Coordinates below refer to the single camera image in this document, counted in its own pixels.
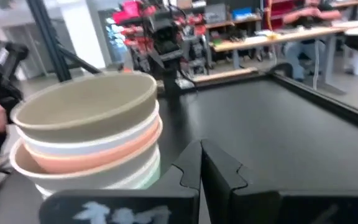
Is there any wooden workbench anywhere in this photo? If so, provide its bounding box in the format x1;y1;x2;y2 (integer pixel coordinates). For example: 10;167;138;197
211;19;358;94

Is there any olive tan bowl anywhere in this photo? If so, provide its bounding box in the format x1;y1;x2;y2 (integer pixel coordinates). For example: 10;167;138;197
10;70;158;144

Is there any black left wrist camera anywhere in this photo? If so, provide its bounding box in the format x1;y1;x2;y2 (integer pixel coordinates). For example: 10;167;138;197
153;17;180;54

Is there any white plate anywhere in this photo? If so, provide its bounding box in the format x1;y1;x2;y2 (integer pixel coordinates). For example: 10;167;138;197
14;101;161;156

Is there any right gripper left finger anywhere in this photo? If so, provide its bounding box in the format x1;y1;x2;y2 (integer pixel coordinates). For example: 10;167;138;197
39;139;203;224

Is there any blue box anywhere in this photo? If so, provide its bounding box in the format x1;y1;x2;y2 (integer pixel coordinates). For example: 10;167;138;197
231;7;255;21

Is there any black aluminium rig frame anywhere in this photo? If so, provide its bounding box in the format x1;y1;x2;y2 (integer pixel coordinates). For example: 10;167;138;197
25;0;358;132

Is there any white ribbed bowl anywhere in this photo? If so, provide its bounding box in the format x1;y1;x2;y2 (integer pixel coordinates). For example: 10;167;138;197
34;151;162;200

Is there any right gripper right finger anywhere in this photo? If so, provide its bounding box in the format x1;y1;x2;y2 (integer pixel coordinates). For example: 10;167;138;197
201;138;358;224

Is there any mint green ribbed bowl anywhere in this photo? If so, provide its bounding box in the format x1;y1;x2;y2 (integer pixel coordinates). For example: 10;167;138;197
135;167;162;190

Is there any black and red robot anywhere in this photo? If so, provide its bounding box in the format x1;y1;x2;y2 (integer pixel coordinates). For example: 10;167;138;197
106;0;211;76

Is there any wooden table side board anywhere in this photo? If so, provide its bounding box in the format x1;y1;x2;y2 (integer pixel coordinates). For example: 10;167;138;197
192;66;260;85

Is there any light beige bowl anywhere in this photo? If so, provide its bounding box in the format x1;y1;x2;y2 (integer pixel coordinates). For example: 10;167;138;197
9;130;163;191

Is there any pink bowl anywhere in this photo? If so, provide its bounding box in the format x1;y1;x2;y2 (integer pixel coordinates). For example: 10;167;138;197
23;118;163;175

